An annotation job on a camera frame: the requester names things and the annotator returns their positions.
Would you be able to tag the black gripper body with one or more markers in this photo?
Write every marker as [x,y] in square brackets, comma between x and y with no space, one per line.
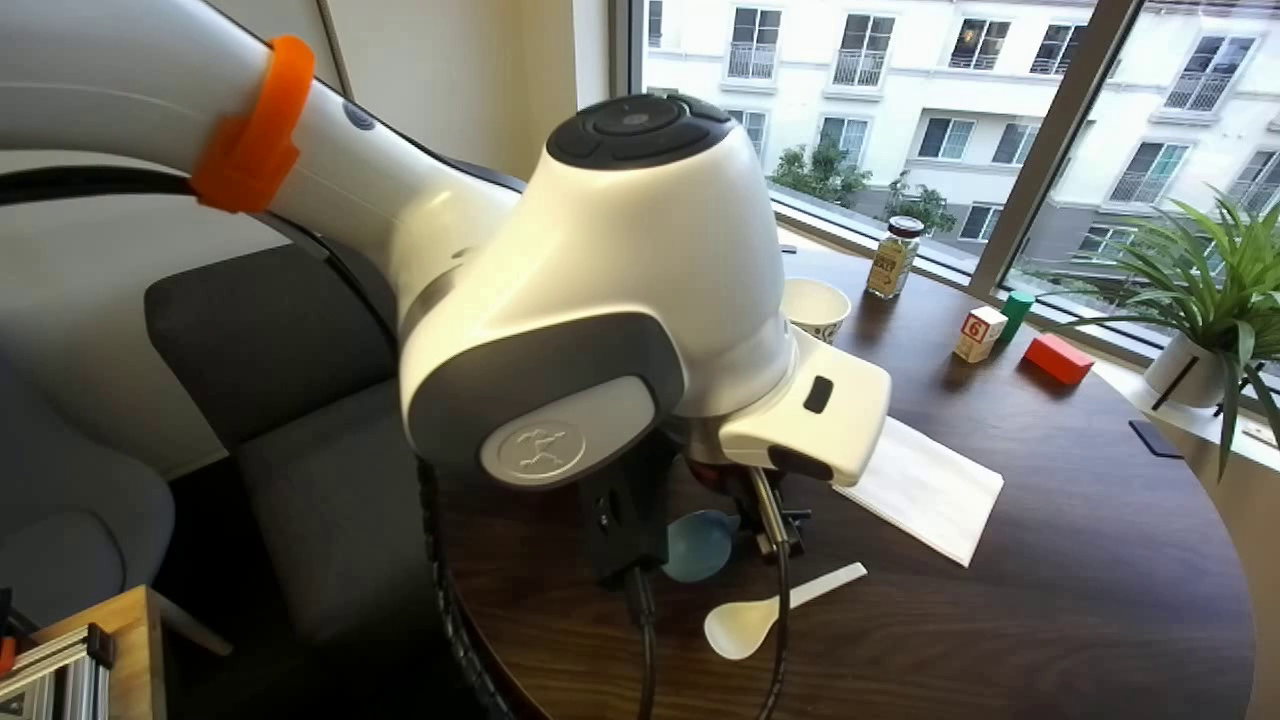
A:
[746,486]

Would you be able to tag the printed paper cup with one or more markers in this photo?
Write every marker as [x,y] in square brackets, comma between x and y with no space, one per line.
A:
[819,307]

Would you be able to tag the light wooden cabinet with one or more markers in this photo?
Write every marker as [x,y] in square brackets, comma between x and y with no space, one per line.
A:
[132,641]

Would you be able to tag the white apartment building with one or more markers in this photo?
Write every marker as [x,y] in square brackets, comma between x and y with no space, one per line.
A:
[907,95]

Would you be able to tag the green potted plant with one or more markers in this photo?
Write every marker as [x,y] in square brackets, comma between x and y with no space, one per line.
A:
[1206,272]

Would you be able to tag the white toy block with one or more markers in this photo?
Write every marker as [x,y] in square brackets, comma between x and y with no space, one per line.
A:
[977,339]

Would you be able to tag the dark grey sofa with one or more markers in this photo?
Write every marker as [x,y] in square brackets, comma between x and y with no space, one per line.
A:
[295,400]

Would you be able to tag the red toy block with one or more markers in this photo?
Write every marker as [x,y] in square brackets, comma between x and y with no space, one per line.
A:
[1056,363]

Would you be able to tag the white paper napkin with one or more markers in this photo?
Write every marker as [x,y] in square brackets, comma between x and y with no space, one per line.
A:
[942,494]

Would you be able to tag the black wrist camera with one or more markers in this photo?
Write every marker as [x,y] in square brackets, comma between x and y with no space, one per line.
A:
[625,515]

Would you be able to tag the blue-grey chair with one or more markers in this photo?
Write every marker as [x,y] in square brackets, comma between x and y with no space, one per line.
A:
[75,507]

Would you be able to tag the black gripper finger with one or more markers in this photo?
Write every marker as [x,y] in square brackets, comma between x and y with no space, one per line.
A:
[776,527]

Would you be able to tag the aluminium rail frame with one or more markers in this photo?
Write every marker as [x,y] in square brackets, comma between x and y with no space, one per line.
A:
[52,674]

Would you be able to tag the blue measuring spoon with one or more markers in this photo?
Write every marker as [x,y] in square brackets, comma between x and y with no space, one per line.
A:
[696,546]

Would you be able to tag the grey window frame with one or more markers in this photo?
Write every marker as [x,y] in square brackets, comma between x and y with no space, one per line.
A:
[1053,144]

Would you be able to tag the white plastic spoon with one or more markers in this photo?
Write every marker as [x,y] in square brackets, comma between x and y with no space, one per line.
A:
[737,630]

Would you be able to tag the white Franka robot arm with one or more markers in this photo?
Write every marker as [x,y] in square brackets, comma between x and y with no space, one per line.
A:
[600,265]

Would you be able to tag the white plant pot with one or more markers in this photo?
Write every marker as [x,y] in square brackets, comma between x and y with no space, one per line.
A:
[1183,377]

